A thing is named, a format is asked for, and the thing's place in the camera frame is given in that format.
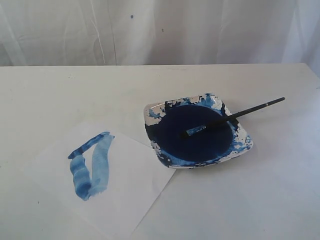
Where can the black paintbrush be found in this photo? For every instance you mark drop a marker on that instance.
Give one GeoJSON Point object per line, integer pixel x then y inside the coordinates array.
{"type": "Point", "coordinates": [216, 123]}

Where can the white square paint dish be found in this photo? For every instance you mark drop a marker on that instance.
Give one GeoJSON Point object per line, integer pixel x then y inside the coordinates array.
{"type": "Point", "coordinates": [165, 122]}

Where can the white paper sheet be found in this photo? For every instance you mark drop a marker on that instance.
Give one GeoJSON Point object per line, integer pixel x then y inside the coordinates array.
{"type": "Point", "coordinates": [104, 176]}

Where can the white backdrop curtain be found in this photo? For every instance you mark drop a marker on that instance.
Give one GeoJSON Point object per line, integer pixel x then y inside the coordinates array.
{"type": "Point", "coordinates": [158, 32]}

